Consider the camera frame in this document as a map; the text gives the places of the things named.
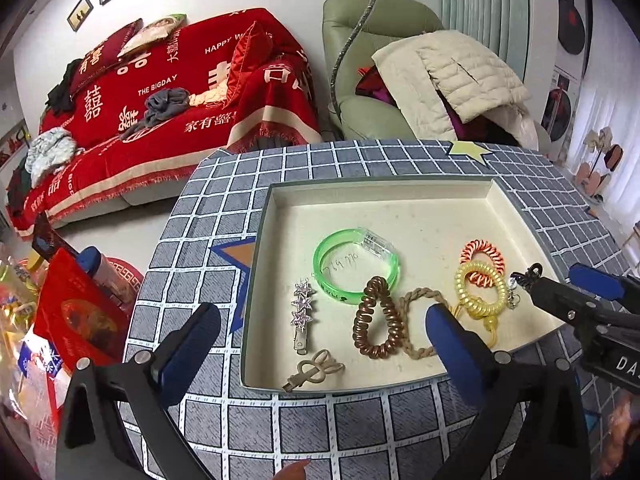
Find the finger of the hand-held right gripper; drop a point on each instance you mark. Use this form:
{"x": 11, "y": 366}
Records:
{"x": 595, "y": 280}
{"x": 560, "y": 297}

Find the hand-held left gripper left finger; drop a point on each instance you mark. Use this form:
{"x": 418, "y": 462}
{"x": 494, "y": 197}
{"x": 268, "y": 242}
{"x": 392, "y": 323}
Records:
{"x": 187, "y": 355}

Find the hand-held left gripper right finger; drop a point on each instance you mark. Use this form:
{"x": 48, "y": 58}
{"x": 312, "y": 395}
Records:
{"x": 452, "y": 350}

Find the black clip with charm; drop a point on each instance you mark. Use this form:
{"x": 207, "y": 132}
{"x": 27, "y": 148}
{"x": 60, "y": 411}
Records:
{"x": 525, "y": 280}

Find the silver star hair clip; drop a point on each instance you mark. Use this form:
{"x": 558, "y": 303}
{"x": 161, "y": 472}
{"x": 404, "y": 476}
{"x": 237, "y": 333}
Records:
{"x": 302, "y": 305}

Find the beige bow hair clip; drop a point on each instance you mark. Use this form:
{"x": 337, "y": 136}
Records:
{"x": 312, "y": 367}

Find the cream shallow tray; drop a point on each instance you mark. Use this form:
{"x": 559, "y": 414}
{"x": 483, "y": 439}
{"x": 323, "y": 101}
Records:
{"x": 425, "y": 215}

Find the green plastic bangle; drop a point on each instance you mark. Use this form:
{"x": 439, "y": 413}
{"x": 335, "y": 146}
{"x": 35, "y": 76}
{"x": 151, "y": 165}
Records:
{"x": 325, "y": 280}

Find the person's right hand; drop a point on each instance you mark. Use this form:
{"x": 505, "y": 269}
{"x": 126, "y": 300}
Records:
{"x": 625, "y": 435}

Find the person's left hand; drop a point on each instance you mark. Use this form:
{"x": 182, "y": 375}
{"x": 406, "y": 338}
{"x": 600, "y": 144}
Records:
{"x": 292, "y": 472}

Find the red round patterned tin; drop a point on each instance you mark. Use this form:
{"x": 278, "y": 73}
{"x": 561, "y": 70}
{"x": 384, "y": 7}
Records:
{"x": 127, "y": 275}

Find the blue and orange star sticker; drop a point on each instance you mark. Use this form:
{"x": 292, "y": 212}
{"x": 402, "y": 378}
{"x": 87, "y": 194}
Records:
{"x": 240, "y": 255}

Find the wooden shape decorations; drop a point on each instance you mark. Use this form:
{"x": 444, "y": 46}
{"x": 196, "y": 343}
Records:
{"x": 600, "y": 160}

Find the red snack bag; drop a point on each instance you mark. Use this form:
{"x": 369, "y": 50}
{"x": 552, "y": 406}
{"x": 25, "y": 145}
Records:
{"x": 75, "y": 310}

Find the bottle with blue cap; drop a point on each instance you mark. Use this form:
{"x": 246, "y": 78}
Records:
{"x": 100, "y": 265}

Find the white and blue packet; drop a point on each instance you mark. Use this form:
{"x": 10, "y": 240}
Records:
{"x": 42, "y": 360}

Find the yellow star sticker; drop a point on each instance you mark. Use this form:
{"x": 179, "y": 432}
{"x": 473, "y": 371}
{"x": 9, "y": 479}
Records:
{"x": 470, "y": 151}

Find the dark patterned packet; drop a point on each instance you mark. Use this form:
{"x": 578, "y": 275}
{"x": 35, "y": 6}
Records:
{"x": 47, "y": 240}

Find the white sheer curtain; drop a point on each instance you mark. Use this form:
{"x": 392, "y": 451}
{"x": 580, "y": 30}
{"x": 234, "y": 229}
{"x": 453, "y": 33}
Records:
{"x": 615, "y": 90}

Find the cream down jacket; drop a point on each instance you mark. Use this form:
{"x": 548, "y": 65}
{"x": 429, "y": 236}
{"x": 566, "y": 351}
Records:
{"x": 465, "y": 75}

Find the white knitted garment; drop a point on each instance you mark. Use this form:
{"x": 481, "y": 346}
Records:
{"x": 50, "y": 155}

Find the grey crumpled garment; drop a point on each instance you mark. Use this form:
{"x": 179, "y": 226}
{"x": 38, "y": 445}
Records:
{"x": 160, "y": 107}

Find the red and purple clothes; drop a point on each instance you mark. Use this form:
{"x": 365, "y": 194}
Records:
{"x": 372, "y": 87}

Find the pale green pleated curtain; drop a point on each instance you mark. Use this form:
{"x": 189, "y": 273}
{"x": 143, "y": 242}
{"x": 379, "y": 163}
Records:
{"x": 485, "y": 10}

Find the black garment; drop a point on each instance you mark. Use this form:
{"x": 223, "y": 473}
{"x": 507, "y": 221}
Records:
{"x": 62, "y": 87}

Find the red blanket sofa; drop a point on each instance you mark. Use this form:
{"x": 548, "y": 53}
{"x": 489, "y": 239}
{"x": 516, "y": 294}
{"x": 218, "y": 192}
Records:
{"x": 175, "y": 60}

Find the red satin cushion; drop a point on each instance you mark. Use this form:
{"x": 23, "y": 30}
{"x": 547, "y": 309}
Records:
{"x": 247, "y": 55}

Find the red embroidered cushion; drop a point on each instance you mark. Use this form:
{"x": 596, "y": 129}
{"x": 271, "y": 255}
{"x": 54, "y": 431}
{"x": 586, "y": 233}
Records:
{"x": 100, "y": 60}

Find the portrait print cushion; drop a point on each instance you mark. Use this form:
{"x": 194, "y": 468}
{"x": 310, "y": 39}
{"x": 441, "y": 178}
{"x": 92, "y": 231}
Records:
{"x": 152, "y": 35}

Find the pale green armchair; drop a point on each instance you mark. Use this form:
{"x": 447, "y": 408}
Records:
{"x": 370, "y": 15}

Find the small framed picture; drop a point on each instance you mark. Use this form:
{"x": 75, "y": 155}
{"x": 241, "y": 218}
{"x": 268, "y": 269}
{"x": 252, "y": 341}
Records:
{"x": 81, "y": 12}

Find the wall poster with black disc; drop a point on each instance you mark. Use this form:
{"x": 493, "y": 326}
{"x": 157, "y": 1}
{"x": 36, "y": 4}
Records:
{"x": 572, "y": 25}
{"x": 559, "y": 107}

